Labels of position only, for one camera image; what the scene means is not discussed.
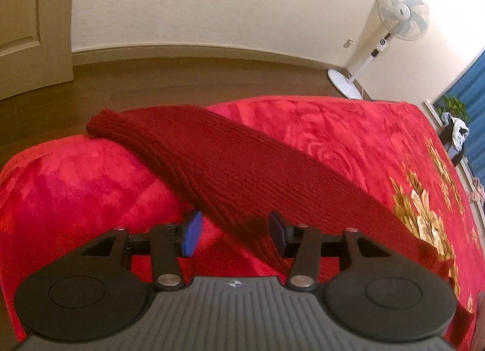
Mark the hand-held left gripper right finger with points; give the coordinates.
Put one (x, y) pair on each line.
(277, 235)

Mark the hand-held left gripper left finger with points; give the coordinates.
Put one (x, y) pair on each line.
(193, 233)

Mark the dark red knit sweater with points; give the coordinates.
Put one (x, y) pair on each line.
(235, 169)

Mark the pile of clothes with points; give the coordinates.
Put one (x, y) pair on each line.
(456, 135)

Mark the red floral blanket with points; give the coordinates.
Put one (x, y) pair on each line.
(75, 192)

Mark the white windowsill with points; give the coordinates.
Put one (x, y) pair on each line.
(432, 108)

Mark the pink cloth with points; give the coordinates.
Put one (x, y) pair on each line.
(477, 192)

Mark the green potted plant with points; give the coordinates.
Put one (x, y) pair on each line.
(454, 106)

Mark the blue curtain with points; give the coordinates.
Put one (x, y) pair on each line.
(471, 78)

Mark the white standing fan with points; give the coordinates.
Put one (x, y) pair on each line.
(401, 10)

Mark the beige wooden door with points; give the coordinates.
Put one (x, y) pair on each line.
(22, 13)

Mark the wall outlet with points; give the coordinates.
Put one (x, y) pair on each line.
(348, 44)

